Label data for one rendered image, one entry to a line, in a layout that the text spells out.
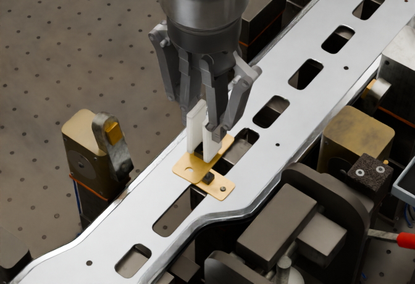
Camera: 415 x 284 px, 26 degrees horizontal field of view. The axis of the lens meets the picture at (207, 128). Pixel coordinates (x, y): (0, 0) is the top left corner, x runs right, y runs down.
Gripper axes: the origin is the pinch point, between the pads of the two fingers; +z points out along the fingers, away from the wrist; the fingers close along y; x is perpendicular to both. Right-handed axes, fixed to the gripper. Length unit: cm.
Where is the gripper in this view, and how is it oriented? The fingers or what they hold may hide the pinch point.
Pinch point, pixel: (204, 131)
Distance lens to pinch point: 103.9
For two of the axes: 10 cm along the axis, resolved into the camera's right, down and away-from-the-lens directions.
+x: -5.6, 6.4, -5.2
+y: -8.3, -4.4, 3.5
